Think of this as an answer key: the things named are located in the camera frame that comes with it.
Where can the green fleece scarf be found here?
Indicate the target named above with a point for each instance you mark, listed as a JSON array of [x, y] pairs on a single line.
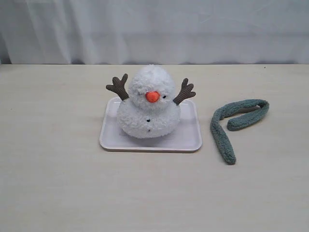
[[259, 109]]

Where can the white background curtain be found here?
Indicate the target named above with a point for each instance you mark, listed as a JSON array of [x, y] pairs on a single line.
[[154, 31]]

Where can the white plush snowman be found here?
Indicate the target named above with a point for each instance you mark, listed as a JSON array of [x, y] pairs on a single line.
[[150, 106]]

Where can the white rectangular plastic tray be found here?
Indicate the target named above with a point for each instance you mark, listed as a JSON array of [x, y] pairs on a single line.
[[186, 138]]

